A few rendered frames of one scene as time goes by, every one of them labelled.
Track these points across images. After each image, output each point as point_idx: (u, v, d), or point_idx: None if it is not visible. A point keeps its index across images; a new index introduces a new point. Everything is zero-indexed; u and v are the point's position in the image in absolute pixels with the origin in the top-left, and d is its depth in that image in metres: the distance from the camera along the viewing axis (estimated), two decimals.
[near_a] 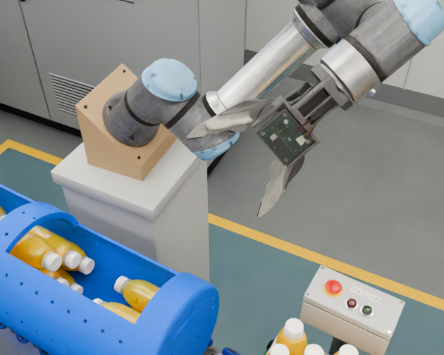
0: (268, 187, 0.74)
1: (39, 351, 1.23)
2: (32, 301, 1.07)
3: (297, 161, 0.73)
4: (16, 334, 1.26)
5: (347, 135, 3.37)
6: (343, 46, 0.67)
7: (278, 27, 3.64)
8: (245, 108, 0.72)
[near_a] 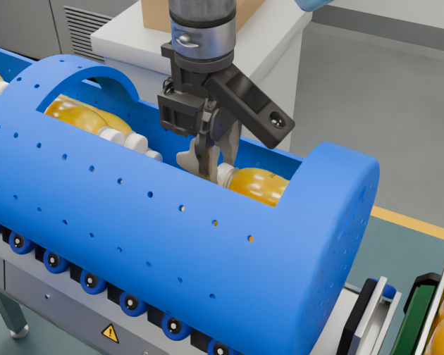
0: None
1: (80, 281, 0.80)
2: (84, 184, 0.63)
3: (197, 147, 0.68)
4: (45, 258, 0.83)
5: (404, 85, 2.93)
6: None
7: None
8: None
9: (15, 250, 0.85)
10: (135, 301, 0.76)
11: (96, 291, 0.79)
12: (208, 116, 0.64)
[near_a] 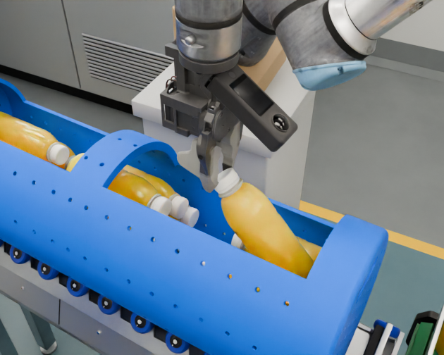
0: None
1: (131, 320, 0.94)
2: (146, 252, 0.77)
3: (199, 147, 0.68)
4: (99, 300, 0.96)
5: (405, 106, 3.07)
6: None
7: None
8: None
9: (71, 292, 0.99)
10: (180, 341, 0.90)
11: (144, 332, 0.93)
12: (211, 117, 0.64)
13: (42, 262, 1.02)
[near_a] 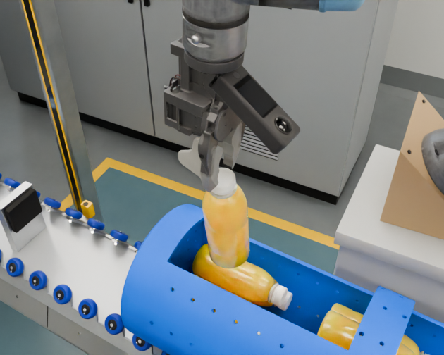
0: None
1: None
2: None
3: (201, 146, 0.68)
4: None
5: None
6: None
7: (393, 33, 3.33)
8: None
9: None
10: None
11: None
12: (213, 117, 0.64)
13: None
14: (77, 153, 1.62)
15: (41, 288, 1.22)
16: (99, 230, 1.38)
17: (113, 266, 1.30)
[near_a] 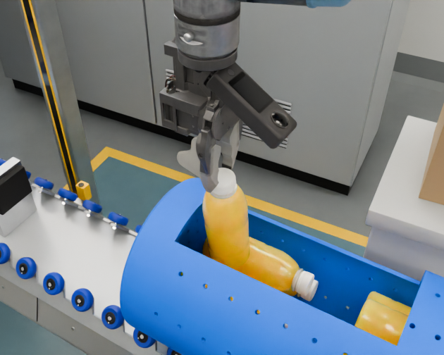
0: None
1: None
2: None
3: (199, 146, 0.68)
4: None
5: None
6: None
7: (406, 17, 3.18)
8: None
9: None
10: None
11: None
12: (210, 115, 0.65)
13: None
14: (72, 132, 1.47)
15: (29, 277, 1.07)
16: (96, 213, 1.23)
17: (111, 253, 1.16)
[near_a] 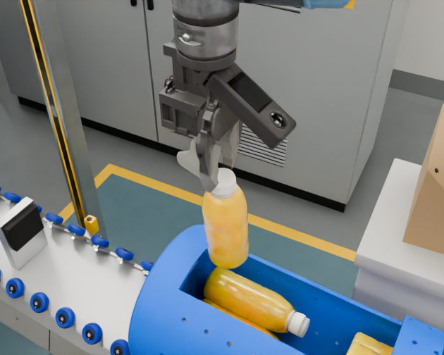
0: None
1: None
2: None
3: (198, 146, 0.68)
4: None
5: None
6: None
7: (401, 36, 3.27)
8: None
9: None
10: None
11: None
12: (209, 115, 0.65)
13: None
14: (79, 165, 1.55)
15: (43, 310, 1.16)
16: (103, 247, 1.31)
17: (118, 287, 1.24)
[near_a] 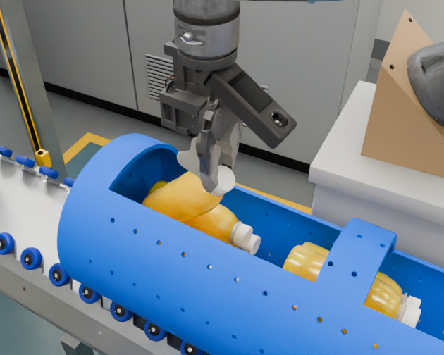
0: None
1: None
2: None
3: (199, 146, 0.68)
4: None
5: None
6: None
7: (387, 5, 3.19)
8: None
9: None
10: None
11: None
12: (210, 115, 0.65)
13: None
14: (36, 104, 1.48)
15: None
16: (53, 179, 1.24)
17: None
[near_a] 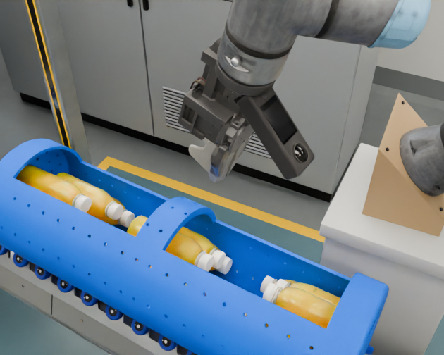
0: None
1: None
2: (200, 303, 0.98)
3: (213, 154, 0.67)
4: None
5: None
6: None
7: None
8: None
9: None
10: None
11: None
12: (233, 132, 0.63)
13: None
14: (79, 152, 1.70)
15: (37, 276, 1.31)
16: None
17: None
